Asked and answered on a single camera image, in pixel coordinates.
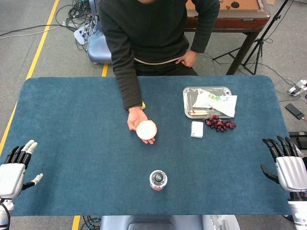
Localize person's open hand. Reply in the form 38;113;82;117
127;105;158;145

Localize black tripod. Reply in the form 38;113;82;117
212;0;291;75

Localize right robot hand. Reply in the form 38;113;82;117
260;135;307;192

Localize person's dark sweater torso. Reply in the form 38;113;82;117
97;0;200;77

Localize round snack cup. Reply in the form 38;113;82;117
136;120;157;140

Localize beige wafer sticks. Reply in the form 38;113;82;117
188;109;209;117

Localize person's hand on hip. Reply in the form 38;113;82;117
175;50;199;69

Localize small white box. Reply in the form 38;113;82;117
190;121;204;139

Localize black phone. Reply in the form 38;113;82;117
285;103;305;120

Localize blue chair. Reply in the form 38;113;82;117
86;0;112;65

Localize black capped water bottle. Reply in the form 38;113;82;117
149;170;168;192

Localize red grape bunch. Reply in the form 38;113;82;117
204;115;237;132

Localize brown pool table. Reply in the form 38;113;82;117
184;0;272;75

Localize blue table mat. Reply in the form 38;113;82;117
0;75;295;217

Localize dark sleeved bent arm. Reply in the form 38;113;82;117
190;0;221;54

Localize white power strip with plugs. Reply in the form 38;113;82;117
73;25;93;46

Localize white plastic snack wrapper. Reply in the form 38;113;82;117
191;88;238;118

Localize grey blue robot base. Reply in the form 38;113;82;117
99;215;240;230

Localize dark sleeved forearm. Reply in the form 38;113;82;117
112;54;144;111

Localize rectangular metal tray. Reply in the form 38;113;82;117
183;86;234;119

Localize tangled black cables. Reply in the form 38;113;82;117
55;0;99;52

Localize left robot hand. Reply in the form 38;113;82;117
0;139;44;199

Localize black device box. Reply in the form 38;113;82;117
288;131;307;150

